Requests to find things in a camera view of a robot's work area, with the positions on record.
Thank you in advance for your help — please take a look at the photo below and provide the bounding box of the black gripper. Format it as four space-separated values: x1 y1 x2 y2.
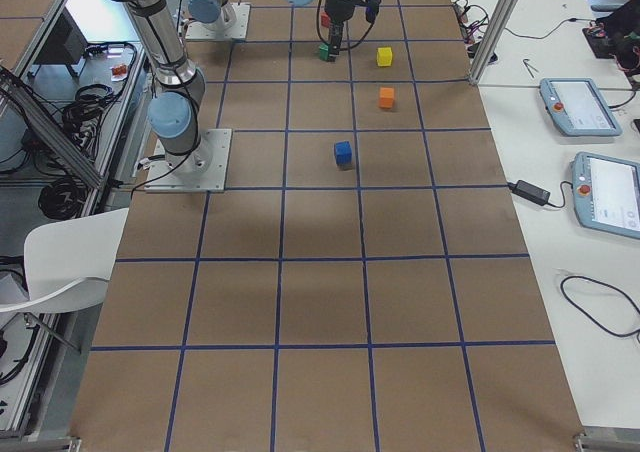
324 4 355 61

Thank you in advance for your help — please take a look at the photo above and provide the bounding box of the green wooden block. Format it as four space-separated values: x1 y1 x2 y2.
318 44 332 62

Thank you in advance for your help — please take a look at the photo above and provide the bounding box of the yellow wooden block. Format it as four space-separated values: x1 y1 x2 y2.
376 46 394 68

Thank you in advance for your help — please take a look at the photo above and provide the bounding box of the orange wooden block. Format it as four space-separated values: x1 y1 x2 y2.
378 87 396 110

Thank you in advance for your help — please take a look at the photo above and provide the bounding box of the blue wooden block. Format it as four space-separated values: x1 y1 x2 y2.
333 141 353 167

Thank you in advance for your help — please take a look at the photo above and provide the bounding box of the orange snack packet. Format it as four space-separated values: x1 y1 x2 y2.
111 64 127 77

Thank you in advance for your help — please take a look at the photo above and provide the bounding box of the far teach pendant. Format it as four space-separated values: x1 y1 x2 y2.
539 78 622 137

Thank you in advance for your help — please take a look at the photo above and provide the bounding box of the teach pendant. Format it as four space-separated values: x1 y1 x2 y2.
539 78 622 137
571 152 639 239

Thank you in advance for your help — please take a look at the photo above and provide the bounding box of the black power adapter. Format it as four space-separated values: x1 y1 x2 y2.
511 180 550 206

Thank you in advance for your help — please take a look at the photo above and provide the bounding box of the near teach pendant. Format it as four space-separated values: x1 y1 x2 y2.
571 152 639 239

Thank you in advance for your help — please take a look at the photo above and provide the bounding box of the white chair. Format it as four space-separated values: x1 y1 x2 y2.
1 208 129 314

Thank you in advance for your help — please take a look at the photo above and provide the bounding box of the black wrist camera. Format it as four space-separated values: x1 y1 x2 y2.
359 0 381 24

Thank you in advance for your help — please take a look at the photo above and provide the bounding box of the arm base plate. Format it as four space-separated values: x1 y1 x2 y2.
182 0 251 42
144 129 233 193

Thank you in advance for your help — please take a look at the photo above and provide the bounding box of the circuit board with wires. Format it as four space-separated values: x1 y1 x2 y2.
452 0 489 59

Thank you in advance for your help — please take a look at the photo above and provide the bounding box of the aluminium frame post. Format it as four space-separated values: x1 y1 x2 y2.
468 0 518 86

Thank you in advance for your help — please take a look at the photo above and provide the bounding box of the black loose cable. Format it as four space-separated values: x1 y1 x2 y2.
559 273 640 338

